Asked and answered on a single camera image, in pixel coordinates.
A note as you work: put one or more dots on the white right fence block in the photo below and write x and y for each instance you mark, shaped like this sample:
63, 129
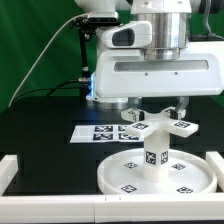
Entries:
216, 162

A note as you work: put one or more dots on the white marker sheet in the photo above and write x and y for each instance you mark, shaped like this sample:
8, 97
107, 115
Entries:
101, 134

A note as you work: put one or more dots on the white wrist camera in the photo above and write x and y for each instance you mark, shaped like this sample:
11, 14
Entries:
136, 34

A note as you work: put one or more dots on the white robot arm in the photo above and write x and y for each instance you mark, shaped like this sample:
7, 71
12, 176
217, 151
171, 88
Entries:
144, 50

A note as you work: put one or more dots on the white round table top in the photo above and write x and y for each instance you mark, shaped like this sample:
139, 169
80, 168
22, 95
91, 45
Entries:
122, 173

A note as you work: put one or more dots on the white fence block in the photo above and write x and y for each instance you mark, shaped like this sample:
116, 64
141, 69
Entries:
8, 169
216, 162

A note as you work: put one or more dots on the white left fence block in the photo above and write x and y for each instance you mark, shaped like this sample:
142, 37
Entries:
8, 169

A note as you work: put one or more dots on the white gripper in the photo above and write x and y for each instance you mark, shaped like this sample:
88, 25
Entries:
126, 73

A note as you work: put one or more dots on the white front fence rail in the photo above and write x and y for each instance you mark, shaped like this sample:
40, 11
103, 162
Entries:
101, 209

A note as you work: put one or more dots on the white cross-shaped table base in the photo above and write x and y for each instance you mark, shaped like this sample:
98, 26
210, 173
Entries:
157, 121

